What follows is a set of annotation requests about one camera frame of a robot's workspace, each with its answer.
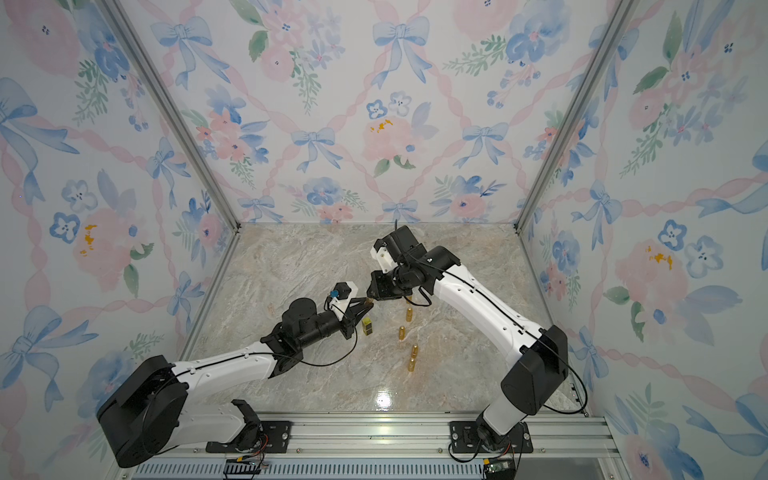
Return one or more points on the left aluminium corner post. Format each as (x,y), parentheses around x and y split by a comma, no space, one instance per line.
(118,20)

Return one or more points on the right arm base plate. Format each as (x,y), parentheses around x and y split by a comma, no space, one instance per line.
(465,439)

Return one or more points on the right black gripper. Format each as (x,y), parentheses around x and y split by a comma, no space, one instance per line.
(380,288)

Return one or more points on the aluminium front rail frame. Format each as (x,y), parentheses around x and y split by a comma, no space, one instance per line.
(391,445)

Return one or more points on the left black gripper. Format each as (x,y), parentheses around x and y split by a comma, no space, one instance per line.
(350,319)

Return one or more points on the right aluminium corner post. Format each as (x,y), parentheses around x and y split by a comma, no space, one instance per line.
(615,29)

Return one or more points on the small yellow green box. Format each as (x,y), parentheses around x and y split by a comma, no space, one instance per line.
(366,326)

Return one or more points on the black connector with wires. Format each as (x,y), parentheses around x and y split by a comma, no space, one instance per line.
(247,469)

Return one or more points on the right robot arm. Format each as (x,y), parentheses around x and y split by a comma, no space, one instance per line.
(537,357)

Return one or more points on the green circuit board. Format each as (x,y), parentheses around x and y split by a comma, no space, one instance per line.
(499,469)

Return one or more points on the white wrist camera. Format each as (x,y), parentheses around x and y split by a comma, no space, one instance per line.
(384,259)
(341,297)

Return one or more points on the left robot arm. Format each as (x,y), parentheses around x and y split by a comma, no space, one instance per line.
(156,409)

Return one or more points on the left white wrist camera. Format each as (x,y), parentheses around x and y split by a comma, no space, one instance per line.
(341,297)

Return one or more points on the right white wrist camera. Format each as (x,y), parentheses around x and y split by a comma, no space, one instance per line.
(384,259)

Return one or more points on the aluminium corner post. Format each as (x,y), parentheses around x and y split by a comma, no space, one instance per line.
(118,20)
(615,29)

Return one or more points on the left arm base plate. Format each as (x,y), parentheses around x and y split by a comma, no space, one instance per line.
(269,437)

